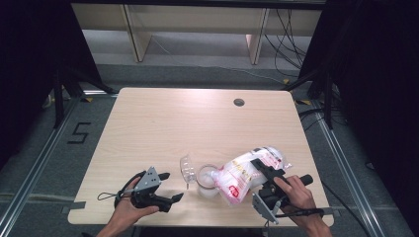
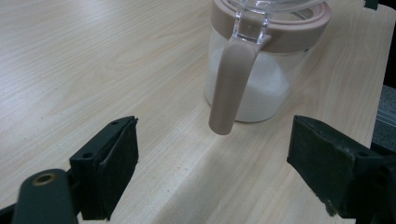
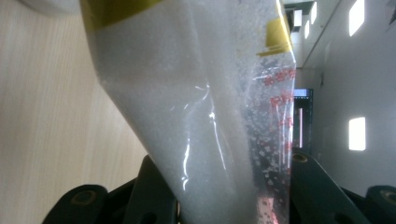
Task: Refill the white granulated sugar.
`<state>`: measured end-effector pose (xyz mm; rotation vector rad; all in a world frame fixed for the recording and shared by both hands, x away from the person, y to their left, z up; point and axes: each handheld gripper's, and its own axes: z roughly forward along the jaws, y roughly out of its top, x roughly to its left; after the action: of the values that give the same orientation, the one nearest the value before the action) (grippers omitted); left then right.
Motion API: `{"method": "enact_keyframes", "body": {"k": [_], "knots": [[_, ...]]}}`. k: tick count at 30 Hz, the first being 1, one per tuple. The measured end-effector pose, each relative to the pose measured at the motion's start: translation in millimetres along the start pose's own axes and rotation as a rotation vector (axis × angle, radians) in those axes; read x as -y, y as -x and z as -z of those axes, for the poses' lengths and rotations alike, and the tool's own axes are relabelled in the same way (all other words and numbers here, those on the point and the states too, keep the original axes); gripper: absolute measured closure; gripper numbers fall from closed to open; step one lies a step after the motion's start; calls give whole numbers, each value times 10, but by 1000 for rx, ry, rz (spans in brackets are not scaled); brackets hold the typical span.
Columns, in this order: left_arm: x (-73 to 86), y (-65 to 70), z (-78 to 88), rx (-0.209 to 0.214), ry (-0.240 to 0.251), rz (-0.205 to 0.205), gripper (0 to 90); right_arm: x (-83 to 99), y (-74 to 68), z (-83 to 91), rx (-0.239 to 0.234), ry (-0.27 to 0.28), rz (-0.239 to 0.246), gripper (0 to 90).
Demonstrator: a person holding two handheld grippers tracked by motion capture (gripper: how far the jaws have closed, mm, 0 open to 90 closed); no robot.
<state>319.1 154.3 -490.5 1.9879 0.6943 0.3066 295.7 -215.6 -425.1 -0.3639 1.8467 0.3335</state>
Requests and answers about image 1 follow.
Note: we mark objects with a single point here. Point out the person's left hand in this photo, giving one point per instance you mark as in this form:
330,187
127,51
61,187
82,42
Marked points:
126,214

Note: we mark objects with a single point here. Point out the person's right hand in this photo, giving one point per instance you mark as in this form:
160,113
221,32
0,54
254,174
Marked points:
298,197

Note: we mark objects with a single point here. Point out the small wooden stick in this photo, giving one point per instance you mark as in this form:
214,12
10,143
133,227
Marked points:
187,186

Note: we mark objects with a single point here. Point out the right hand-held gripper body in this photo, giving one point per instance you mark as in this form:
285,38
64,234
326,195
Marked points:
268,199

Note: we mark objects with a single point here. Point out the yellow and black tape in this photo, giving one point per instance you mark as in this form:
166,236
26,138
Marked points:
87,99
303,102
286,81

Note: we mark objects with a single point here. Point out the black metal stand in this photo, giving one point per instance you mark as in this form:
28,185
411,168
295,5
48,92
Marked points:
327,105
59,105

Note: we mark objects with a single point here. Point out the red and white sugar bag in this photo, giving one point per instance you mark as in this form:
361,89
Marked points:
243,177

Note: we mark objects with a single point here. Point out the silver metal floor rail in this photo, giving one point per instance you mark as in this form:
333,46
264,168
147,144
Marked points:
343,164
37,168

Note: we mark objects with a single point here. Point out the clear glass jar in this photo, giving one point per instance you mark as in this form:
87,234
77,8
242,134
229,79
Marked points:
207,181

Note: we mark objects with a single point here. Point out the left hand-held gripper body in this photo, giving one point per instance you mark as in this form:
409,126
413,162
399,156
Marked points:
148,189

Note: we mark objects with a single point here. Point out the grey tape strip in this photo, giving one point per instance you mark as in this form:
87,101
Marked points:
331,211
75,206

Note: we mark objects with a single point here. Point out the black curtain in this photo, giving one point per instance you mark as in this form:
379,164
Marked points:
378,82
26,65

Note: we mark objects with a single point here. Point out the grey table grommet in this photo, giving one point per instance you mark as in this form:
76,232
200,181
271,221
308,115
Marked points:
239,102

